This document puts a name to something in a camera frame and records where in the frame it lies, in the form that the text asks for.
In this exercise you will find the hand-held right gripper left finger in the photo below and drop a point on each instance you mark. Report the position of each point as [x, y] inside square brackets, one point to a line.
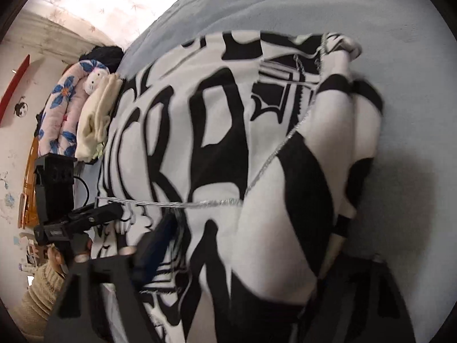
[160, 243]

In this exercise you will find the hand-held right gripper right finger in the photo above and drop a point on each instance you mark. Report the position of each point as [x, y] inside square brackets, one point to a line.
[357, 293]

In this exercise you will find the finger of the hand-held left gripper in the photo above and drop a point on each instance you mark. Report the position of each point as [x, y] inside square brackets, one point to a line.
[103, 212]

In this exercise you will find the black and white printed jacket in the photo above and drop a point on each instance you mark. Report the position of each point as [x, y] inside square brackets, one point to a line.
[221, 132]

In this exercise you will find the person's left forearm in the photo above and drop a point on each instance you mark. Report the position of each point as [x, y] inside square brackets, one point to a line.
[39, 289]

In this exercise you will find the person's left hand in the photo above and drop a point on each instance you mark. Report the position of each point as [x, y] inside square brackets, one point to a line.
[84, 256]

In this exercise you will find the wooden headboard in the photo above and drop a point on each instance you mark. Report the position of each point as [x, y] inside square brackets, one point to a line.
[30, 185]

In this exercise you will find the pink floral quilt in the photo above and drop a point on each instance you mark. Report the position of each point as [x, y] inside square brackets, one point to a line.
[68, 114]

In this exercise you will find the folded cream cloth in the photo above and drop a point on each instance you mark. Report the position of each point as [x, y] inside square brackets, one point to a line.
[96, 121]

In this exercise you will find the white cat plush toy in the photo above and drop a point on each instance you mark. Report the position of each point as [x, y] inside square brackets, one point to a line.
[93, 80]

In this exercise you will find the black fluffy cloth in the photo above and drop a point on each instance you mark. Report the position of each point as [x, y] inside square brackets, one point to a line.
[103, 55]

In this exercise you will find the floral sheer curtain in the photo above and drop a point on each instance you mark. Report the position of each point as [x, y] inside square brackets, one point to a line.
[107, 3]

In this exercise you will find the blue bed blanket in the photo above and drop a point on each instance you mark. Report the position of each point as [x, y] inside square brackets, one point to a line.
[285, 3]

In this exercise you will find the cartoon face wall sticker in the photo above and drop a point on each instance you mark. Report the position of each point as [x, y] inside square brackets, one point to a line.
[19, 109]

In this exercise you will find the red wall decoration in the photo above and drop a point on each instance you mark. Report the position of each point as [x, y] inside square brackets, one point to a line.
[16, 82]

